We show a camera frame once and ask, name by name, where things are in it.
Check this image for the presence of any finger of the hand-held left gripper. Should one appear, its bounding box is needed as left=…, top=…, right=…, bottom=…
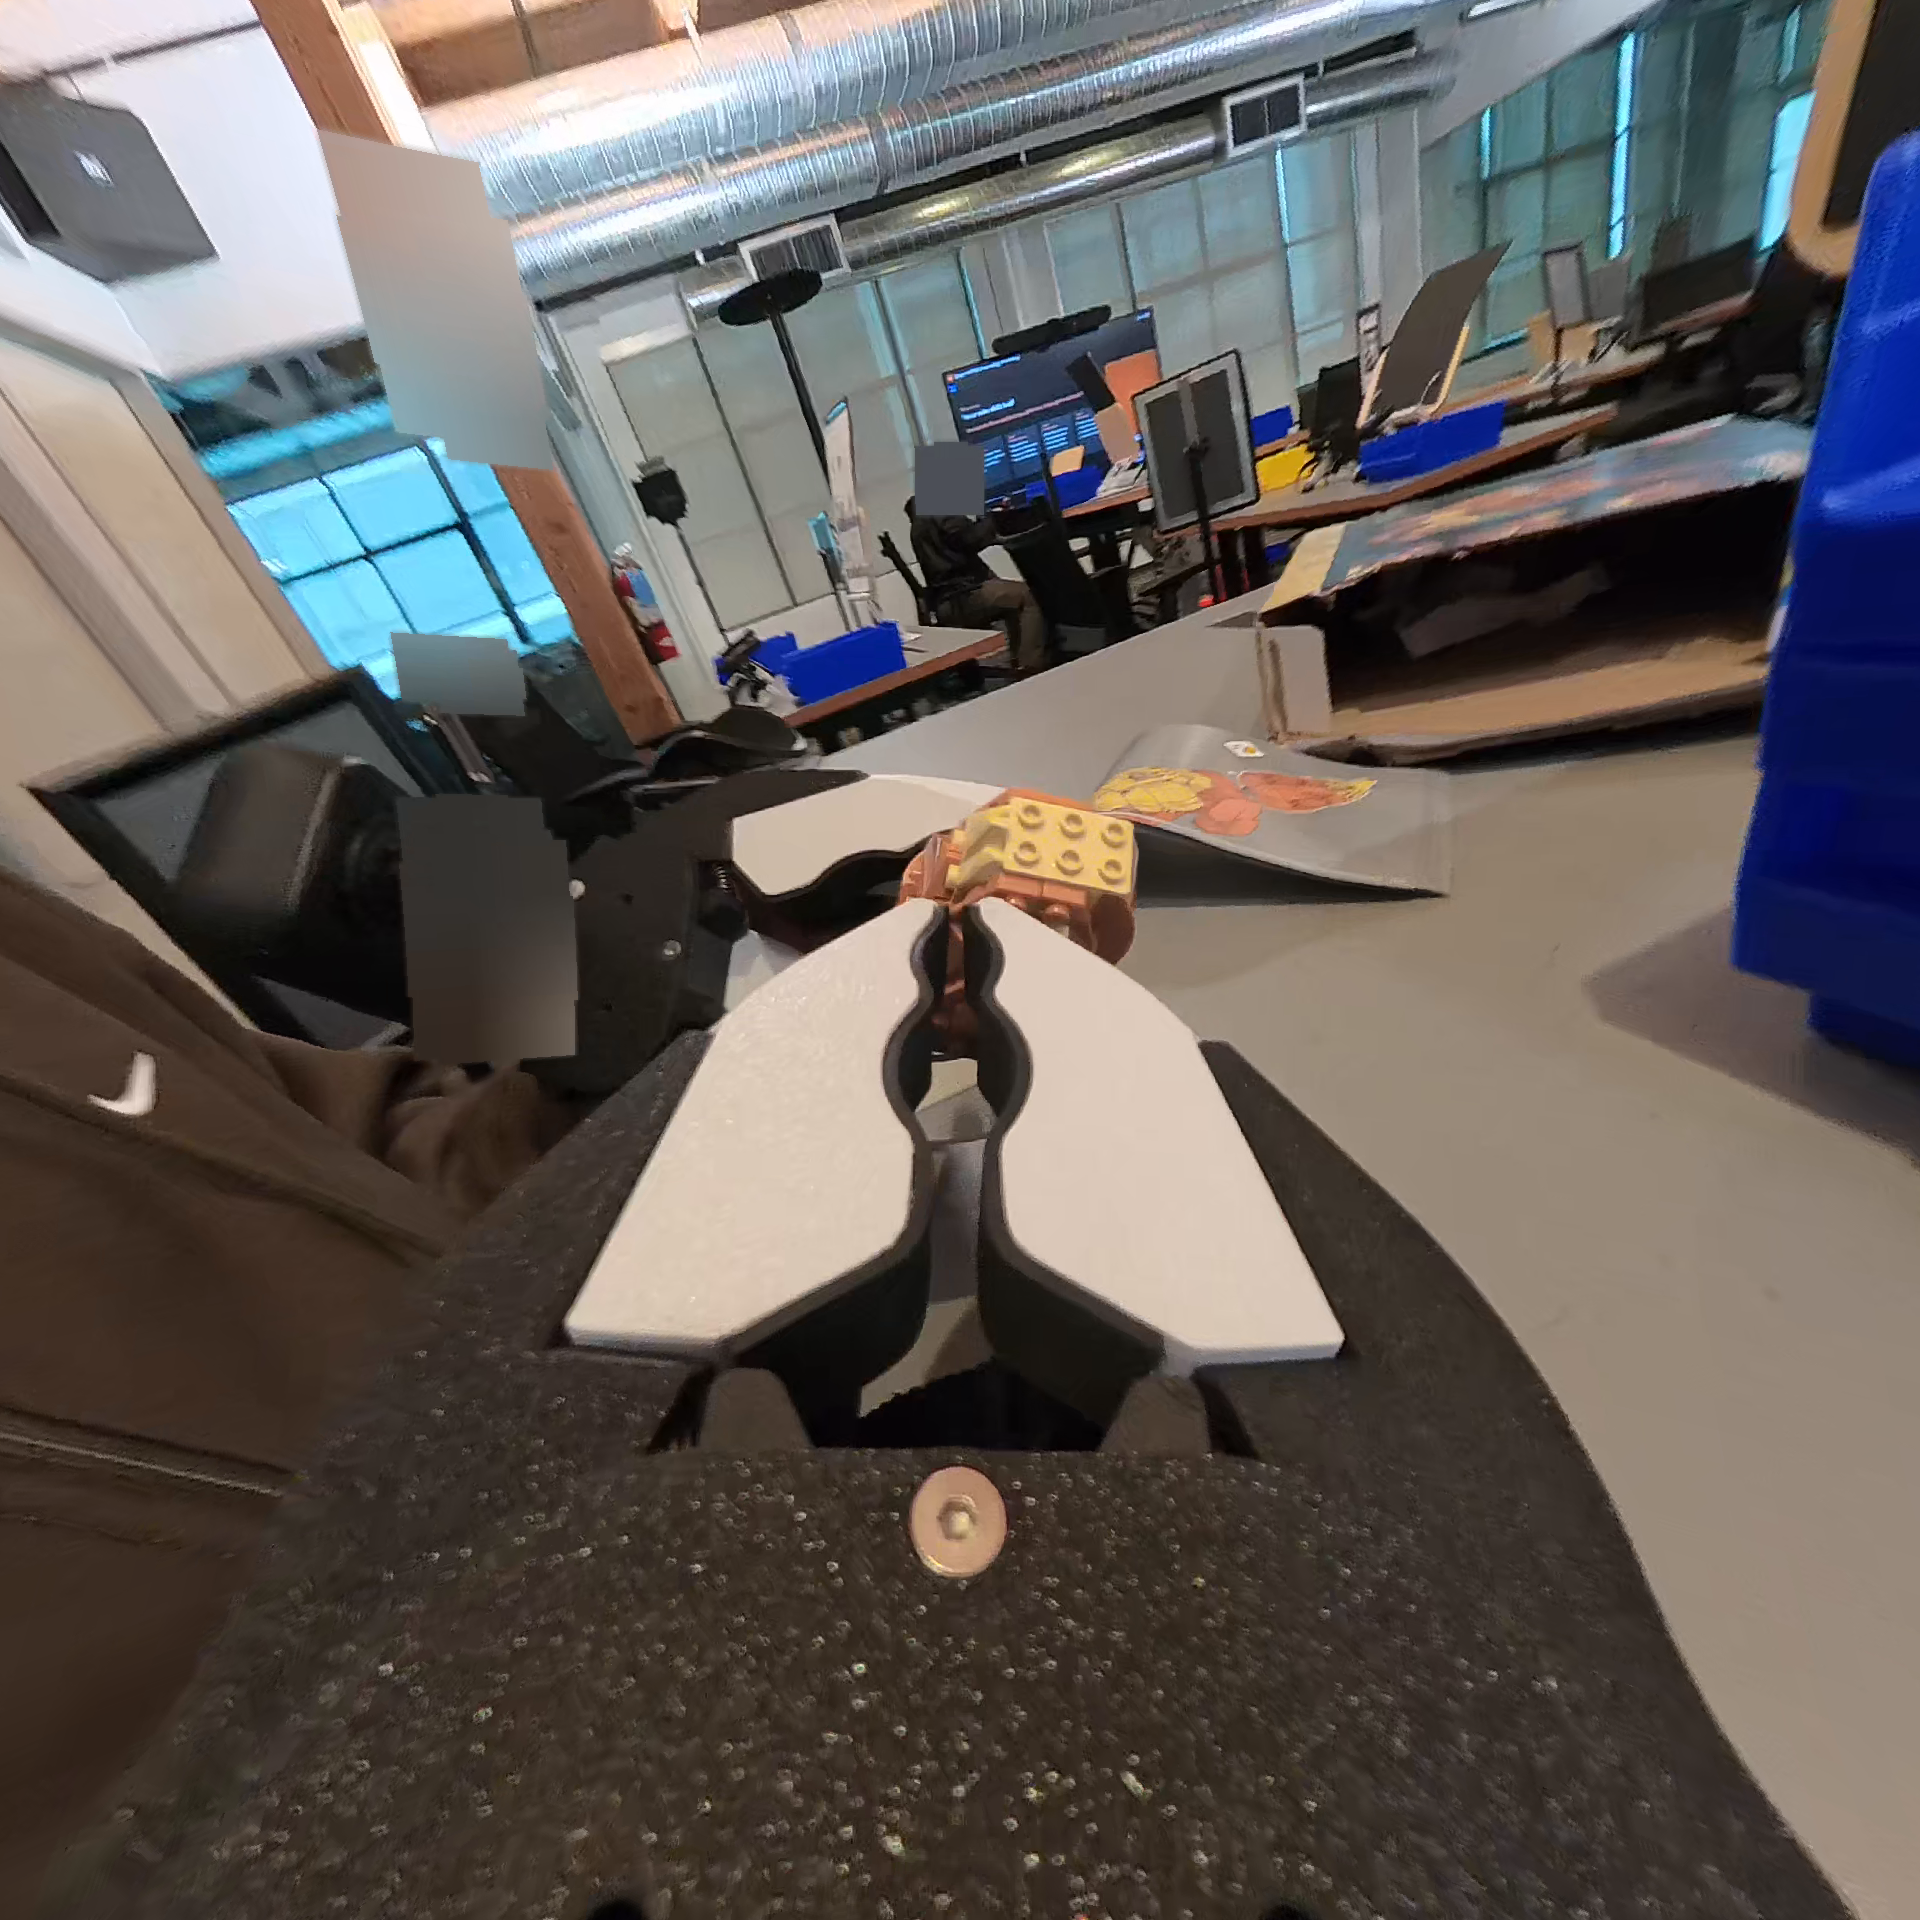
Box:
left=725, top=773, right=1004, bottom=952

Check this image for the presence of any black wall speaker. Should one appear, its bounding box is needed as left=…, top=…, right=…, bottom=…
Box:
left=0, top=80, right=220, bottom=284

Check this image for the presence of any cardboard toy box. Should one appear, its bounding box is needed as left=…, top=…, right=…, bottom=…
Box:
left=1258, top=420, right=1817, bottom=770

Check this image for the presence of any wall television screen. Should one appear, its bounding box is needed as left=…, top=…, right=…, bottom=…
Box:
left=943, top=308, right=1163, bottom=472

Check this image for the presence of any orange and tan toy segment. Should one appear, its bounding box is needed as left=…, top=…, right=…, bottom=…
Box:
left=897, top=793, right=1146, bottom=1052

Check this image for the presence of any wooden edged work table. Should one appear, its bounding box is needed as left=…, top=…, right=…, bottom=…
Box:
left=781, top=620, right=1010, bottom=754
left=1200, top=405, right=1622, bottom=604

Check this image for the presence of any black framed board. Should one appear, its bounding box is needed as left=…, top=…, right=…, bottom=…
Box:
left=27, top=668, right=439, bottom=1052

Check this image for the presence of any person's left forearm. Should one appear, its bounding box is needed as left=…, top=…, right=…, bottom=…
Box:
left=262, top=1036, right=564, bottom=1219

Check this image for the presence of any black floor lamp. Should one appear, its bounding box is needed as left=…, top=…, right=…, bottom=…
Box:
left=718, top=270, right=870, bottom=604

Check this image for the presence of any red fire extinguisher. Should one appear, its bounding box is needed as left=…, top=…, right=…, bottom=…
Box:
left=611, top=550, right=677, bottom=668

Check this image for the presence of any silver ventilation duct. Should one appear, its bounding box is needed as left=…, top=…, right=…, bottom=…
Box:
left=451, top=0, right=1457, bottom=302

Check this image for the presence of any blue storage bin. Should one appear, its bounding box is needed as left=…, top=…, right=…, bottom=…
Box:
left=781, top=629, right=905, bottom=705
left=1357, top=405, right=1507, bottom=486

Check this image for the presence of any black board on stand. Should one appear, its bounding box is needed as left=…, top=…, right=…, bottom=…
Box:
left=1130, top=354, right=1260, bottom=604

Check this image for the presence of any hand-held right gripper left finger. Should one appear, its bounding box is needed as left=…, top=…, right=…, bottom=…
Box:
left=560, top=899, right=939, bottom=1363

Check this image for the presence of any blue plastic bin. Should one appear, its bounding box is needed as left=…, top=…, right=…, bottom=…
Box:
left=1735, top=138, right=1920, bottom=1065

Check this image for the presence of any grey instruction booklet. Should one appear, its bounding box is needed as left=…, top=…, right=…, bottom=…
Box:
left=1090, top=723, right=1457, bottom=899

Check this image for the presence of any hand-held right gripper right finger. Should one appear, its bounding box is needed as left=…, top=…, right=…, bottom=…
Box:
left=962, top=899, right=1346, bottom=1382

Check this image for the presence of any black panel with wooden rim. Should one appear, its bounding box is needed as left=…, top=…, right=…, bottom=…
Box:
left=1794, top=0, right=1920, bottom=278

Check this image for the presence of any black office chair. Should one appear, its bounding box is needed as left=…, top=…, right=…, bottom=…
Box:
left=989, top=497, right=1142, bottom=661
left=527, top=645, right=812, bottom=842

